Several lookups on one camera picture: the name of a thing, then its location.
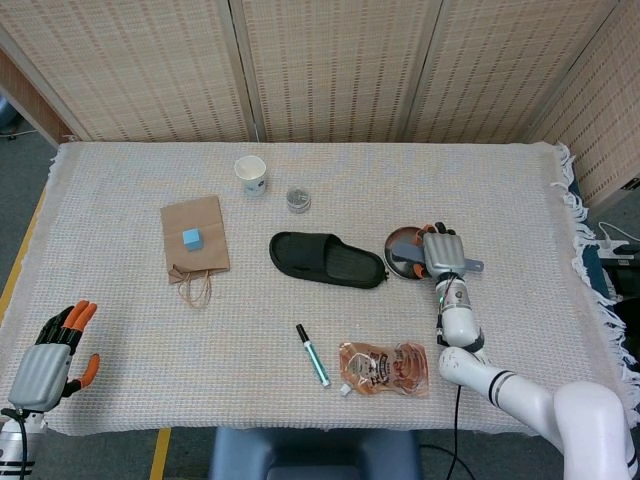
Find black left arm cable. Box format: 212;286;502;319
0;407;32;480

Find green white marker pen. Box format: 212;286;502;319
295;323;333;390

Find peanut butter spout pouch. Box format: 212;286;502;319
338;340;431;400

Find black slipper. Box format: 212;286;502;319
268;230;391;290

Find round metal plate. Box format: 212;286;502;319
383;225;436;282

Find white paper cup blue print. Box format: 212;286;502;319
234;154;267;198

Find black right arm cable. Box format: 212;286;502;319
418;382;462;480

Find blue cube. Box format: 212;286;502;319
181;227;206;252

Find woven fringed tablecloth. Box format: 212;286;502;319
0;141;640;437

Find grey black brush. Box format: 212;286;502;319
391;238;486;274

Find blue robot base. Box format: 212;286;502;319
208;427;421;480

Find small clear plastic jar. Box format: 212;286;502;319
285;185;312;215

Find white power strip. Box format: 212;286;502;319
596;222;634;261

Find black box on floor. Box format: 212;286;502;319
602;252;640;304

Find woven folding screen panel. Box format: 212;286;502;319
529;0;640;207
0;0;250;144
232;0;442;144
404;0;621;144

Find brown wooden furniture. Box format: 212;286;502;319
0;49;76;147

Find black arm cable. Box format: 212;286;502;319
418;382;462;480
0;407;32;480

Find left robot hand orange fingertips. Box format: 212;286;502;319
7;299;101;414

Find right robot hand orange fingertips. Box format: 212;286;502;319
412;221;469;281

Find brown paper bag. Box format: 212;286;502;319
159;193;231;309

